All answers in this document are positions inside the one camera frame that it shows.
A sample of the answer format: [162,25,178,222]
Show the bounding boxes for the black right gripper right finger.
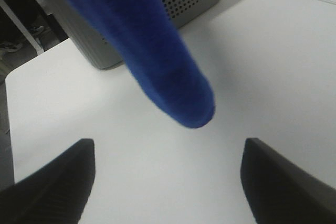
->
[240,138,335,223]

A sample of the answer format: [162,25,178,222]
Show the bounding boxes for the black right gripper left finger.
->
[1,138,95,223]

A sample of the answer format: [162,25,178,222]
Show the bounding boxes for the blue microfibre towel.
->
[67,0,215,129]

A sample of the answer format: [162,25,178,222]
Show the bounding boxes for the person's shoes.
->
[1,25,45,53]

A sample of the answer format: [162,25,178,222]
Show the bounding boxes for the grey perforated plastic basket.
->
[36,0,219,70]

